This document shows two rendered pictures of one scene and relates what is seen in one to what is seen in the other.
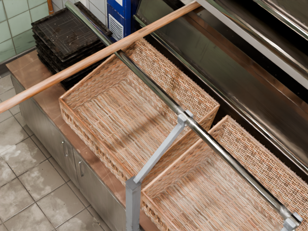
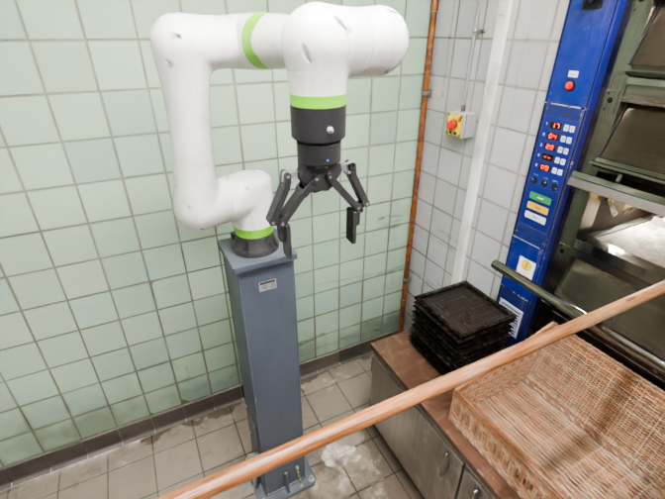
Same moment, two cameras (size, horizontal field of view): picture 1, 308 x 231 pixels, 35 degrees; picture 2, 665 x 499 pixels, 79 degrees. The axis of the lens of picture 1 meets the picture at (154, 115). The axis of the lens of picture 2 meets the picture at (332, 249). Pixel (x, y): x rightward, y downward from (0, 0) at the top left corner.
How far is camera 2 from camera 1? 0.93 m
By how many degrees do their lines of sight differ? 27
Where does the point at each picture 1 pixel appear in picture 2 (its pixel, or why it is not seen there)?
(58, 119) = (443, 421)
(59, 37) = (450, 315)
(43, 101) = not seen: hidden behind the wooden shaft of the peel
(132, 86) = (534, 390)
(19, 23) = (371, 308)
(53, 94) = not seen: hidden behind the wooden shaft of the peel
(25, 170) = (367, 484)
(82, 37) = (479, 318)
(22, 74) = (391, 355)
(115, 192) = not seen: outside the picture
